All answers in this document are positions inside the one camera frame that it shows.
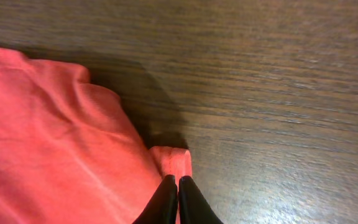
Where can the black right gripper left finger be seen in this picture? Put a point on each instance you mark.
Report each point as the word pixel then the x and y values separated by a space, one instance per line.
pixel 163 205

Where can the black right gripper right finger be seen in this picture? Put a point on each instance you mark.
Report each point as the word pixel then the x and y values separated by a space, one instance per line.
pixel 193 207

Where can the orange printed t-shirt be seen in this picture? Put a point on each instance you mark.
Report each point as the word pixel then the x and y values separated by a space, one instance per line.
pixel 68 151

